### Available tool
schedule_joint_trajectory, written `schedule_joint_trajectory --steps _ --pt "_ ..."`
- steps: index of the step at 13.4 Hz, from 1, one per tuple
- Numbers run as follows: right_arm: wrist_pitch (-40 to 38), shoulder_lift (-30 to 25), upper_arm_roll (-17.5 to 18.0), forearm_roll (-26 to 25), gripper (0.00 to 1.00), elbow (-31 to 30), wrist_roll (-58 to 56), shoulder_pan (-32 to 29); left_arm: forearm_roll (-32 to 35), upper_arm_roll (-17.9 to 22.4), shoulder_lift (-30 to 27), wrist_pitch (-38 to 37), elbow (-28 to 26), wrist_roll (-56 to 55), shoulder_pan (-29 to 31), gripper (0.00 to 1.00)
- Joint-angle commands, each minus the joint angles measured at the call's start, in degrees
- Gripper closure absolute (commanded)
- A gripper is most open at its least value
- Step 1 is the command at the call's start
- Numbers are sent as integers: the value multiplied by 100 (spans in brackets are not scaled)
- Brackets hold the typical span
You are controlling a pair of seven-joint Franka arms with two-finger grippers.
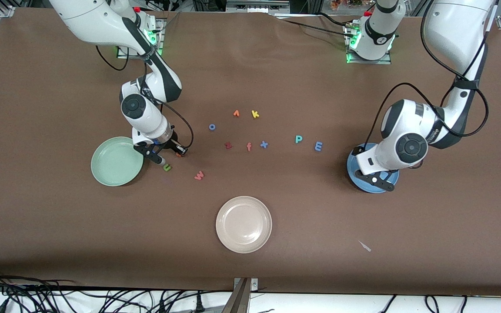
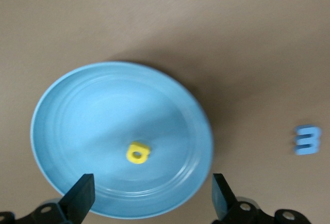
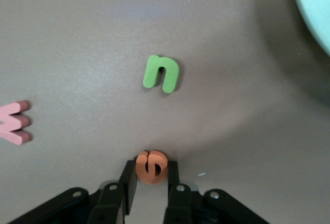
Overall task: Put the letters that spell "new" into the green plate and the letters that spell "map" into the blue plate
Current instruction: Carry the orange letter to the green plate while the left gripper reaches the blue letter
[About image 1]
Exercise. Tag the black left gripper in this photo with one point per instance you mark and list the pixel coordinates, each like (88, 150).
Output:
(356, 150)

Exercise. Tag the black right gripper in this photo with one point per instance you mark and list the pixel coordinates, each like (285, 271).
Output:
(171, 144)

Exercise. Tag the green foam letter U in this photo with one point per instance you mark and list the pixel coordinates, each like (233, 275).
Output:
(167, 169)

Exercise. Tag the pink foam letter M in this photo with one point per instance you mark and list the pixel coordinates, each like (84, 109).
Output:
(198, 175)

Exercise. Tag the blue foam letter E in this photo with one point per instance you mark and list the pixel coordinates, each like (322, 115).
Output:
(316, 146)

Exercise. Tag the teal foam letter P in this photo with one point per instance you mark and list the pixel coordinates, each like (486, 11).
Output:
(297, 139)

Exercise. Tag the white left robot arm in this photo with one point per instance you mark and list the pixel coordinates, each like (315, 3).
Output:
(455, 26)

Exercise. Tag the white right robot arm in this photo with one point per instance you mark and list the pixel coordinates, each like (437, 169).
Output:
(102, 17)

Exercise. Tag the blue plate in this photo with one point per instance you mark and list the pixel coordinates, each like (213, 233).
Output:
(349, 169)

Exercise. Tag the light green plate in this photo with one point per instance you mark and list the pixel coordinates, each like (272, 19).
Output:
(111, 163)

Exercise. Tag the yellow foam letter K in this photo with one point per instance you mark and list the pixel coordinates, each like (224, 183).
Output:
(254, 114)

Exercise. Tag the blue foam letter X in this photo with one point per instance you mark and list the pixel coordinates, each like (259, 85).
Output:
(264, 144)

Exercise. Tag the small white paper scrap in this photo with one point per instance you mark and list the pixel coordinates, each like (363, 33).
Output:
(365, 247)

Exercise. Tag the beige plate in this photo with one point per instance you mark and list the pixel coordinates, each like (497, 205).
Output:
(244, 224)

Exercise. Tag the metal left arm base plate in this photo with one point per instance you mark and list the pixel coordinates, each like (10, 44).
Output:
(385, 61)

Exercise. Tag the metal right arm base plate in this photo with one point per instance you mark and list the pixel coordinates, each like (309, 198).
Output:
(160, 48)

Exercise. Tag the metal table edge bracket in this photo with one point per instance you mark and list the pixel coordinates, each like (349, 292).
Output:
(244, 289)

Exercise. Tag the aluminium frame profile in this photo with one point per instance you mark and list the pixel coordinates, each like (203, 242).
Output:
(255, 6)

